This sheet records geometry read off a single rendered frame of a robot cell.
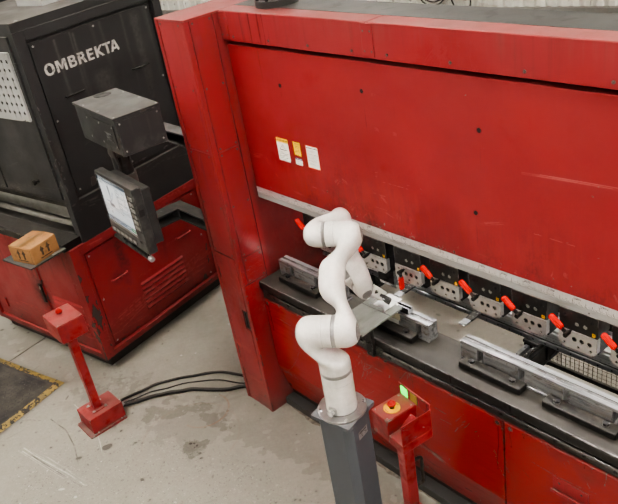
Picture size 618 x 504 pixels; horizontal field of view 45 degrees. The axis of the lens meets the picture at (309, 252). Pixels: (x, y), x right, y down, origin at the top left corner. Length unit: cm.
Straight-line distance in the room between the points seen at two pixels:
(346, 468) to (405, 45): 161
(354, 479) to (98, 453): 202
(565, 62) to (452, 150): 59
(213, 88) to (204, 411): 202
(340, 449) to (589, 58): 165
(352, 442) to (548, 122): 136
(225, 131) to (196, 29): 50
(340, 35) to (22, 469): 312
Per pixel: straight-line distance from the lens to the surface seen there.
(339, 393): 279
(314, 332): 264
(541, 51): 241
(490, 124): 262
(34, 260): 462
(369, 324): 332
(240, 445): 435
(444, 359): 329
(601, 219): 252
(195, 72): 354
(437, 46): 265
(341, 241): 276
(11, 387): 547
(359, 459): 298
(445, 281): 309
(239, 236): 386
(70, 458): 469
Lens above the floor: 291
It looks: 29 degrees down
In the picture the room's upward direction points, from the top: 10 degrees counter-clockwise
